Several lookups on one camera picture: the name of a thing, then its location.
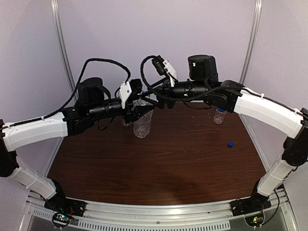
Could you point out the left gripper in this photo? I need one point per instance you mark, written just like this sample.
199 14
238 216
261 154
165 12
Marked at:
130 109

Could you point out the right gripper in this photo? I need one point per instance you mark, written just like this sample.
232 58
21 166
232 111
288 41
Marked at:
169 95

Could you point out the clear bottle white cap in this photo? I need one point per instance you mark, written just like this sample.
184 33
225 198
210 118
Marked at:
141 127

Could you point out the blue label plastic bottle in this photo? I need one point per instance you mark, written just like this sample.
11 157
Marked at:
219 115

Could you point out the blue bottle cap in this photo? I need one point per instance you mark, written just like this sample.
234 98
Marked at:
230 144

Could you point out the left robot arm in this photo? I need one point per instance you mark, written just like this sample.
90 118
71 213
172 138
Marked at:
94 104

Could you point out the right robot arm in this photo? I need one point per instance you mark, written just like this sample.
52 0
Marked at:
230 96

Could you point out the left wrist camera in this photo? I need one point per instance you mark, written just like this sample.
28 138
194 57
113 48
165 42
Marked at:
129 90

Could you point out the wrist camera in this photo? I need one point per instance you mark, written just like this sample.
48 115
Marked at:
129 90
164 68

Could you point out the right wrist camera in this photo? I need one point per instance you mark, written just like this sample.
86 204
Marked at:
164 68

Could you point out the right aluminium frame post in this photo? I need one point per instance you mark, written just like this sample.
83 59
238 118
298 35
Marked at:
246 26

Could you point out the aluminium frame post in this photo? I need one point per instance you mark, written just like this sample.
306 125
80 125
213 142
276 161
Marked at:
61 42
246 26

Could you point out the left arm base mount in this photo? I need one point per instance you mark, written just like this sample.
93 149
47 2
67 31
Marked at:
66 210

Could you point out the front aluminium rail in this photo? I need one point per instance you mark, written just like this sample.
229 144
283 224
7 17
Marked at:
216 216

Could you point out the left aluminium frame post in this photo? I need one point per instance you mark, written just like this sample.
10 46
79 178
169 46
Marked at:
61 42

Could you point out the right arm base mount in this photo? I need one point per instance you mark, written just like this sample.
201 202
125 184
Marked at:
252 210

